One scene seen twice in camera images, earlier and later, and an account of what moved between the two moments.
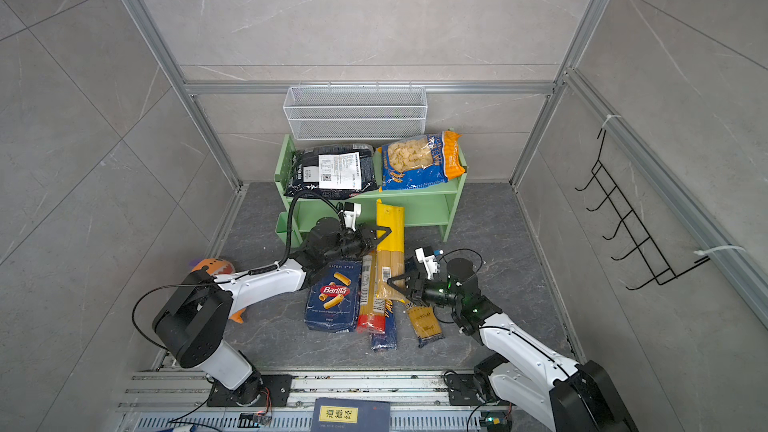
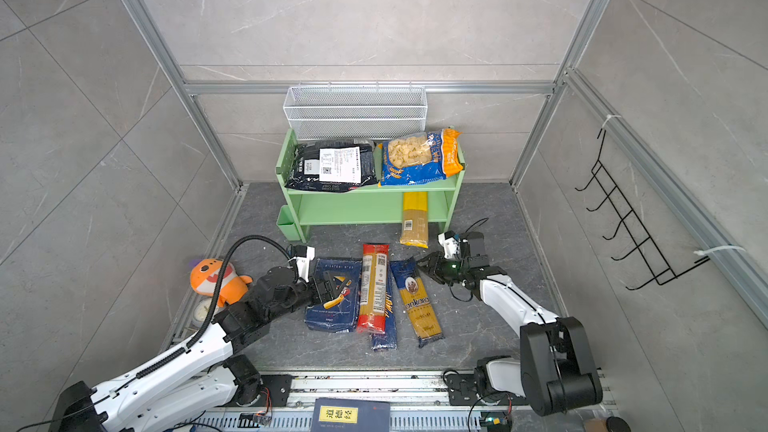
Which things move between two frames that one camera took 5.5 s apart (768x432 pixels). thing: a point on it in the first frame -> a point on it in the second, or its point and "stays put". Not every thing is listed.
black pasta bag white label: x=333 y=171 stays put
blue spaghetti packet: x=388 y=338 stays put
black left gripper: x=367 y=237 -> x=328 y=284
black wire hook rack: x=643 y=245 stays put
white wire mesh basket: x=356 y=112 stays put
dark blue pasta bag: x=333 y=297 stays put
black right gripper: x=418 y=289 -> x=435 y=266
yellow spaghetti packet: x=390 y=253 -> x=415 y=219
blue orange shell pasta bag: x=420 y=160 stays put
